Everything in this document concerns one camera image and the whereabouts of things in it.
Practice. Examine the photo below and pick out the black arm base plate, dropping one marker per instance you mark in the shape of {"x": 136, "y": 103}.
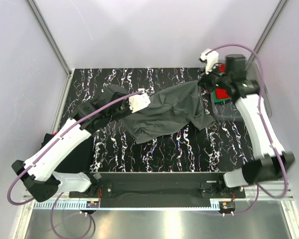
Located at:
{"x": 163, "y": 190}

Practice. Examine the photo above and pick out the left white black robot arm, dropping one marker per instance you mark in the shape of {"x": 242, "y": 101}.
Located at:
{"x": 54, "y": 168}

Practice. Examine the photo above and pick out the left white cable duct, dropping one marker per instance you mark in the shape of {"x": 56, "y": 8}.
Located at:
{"x": 63, "y": 204}

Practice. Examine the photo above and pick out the small connector board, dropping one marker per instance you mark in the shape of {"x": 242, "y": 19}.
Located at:
{"x": 227, "y": 207}
{"x": 92, "y": 204}

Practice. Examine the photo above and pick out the right white cable duct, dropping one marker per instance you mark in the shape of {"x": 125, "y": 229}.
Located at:
{"x": 215, "y": 204}

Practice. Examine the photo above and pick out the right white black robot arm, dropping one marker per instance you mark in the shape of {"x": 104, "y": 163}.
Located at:
{"x": 271, "y": 161}

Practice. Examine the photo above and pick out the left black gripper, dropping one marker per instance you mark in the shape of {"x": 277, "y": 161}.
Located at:
{"x": 128, "y": 110}

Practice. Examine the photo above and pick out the left aluminium frame post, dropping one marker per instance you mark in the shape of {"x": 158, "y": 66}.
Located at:
{"x": 48, "y": 35}

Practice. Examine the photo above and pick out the clear plastic bin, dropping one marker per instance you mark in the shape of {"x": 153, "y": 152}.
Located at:
{"x": 234, "y": 109}

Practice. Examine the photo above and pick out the right small connector board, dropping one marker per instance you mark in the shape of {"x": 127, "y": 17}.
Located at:
{"x": 227, "y": 207}

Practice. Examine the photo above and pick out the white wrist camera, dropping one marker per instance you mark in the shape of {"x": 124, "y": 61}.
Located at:
{"x": 210, "y": 58}
{"x": 139, "y": 102}

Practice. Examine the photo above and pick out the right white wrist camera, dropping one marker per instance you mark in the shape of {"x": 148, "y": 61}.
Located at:
{"x": 210, "y": 58}

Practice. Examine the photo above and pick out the left small connector board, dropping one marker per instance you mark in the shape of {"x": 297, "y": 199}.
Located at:
{"x": 92, "y": 204}

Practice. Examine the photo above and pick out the black folded t shirt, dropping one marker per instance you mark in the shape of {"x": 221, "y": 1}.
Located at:
{"x": 79, "y": 159}

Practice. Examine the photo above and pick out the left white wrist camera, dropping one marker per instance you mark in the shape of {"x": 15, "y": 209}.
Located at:
{"x": 139, "y": 102}

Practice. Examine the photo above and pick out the white cable duct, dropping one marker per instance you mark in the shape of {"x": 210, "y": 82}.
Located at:
{"x": 63, "y": 204}
{"x": 215, "y": 204}

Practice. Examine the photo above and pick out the right aluminium frame post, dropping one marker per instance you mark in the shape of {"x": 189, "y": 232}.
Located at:
{"x": 280, "y": 7}

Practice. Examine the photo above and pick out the black marble pattern mat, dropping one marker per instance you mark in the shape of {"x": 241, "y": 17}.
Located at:
{"x": 225, "y": 146}

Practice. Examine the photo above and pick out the red t shirt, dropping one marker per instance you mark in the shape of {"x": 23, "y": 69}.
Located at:
{"x": 222, "y": 69}

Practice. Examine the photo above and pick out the grey t shirt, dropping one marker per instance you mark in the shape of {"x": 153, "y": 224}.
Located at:
{"x": 169, "y": 111}

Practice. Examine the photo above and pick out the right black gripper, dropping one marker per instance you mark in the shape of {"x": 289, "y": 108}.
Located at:
{"x": 204, "y": 82}

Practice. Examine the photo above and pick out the aluminium frame post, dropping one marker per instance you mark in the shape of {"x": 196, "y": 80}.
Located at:
{"x": 48, "y": 35}
{"x": 280, "y": 7}

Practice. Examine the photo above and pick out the green t shirt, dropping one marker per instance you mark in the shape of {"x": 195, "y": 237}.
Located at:
{"x": 220, "y": 95}

